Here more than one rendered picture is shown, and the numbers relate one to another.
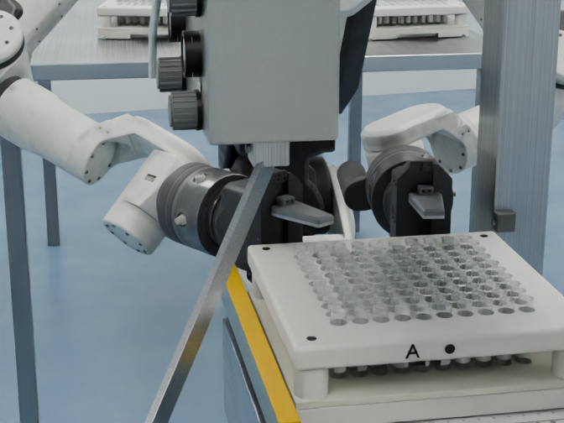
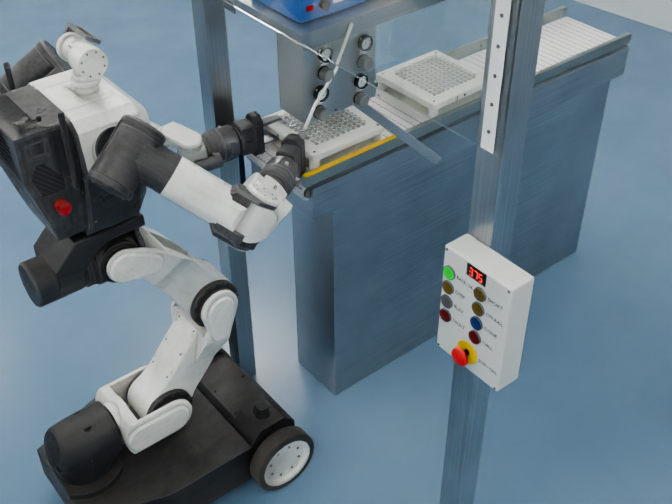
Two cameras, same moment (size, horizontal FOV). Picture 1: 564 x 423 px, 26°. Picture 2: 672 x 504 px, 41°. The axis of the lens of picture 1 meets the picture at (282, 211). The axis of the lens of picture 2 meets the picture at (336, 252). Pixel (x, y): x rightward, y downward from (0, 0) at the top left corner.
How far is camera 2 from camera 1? 2.79 m
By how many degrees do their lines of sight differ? 100
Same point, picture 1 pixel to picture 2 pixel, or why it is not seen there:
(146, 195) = (283, 190)
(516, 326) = not seen: hidden behind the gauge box
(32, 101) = not seen: hidden behind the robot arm
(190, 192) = (292, 168)
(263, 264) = (329, 147)
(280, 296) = (353, 137)
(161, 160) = (268, 181)
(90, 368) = not seen: outside the picture
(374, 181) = (236, 142)
